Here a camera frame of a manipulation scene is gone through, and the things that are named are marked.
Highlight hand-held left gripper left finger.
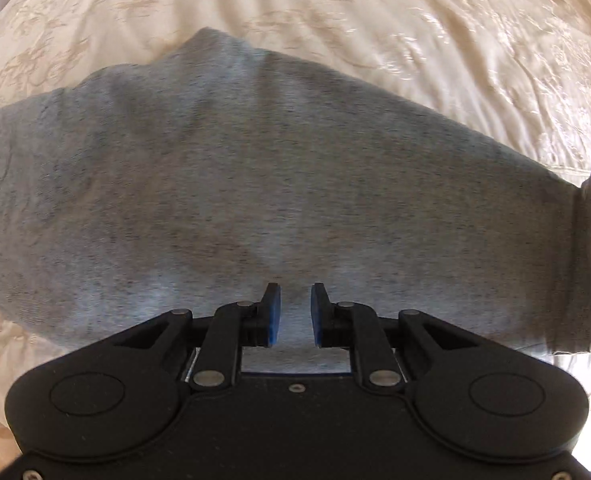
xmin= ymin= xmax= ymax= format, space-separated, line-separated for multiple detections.
xmin=109 ymin=282 xmax=282 ymax=392

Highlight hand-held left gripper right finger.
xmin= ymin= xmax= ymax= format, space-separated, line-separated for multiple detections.
xmin=309 ymin=282 xmax=482 ymax=390

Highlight blue-grey speckled pants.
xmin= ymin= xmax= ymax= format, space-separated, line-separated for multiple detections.
xmin=0 ymin=27 xmax=591 ymax=377

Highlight cream embroidered bedspread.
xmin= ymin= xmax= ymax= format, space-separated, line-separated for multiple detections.
xmin=0 ymin=0 xmax=591 ymax=441

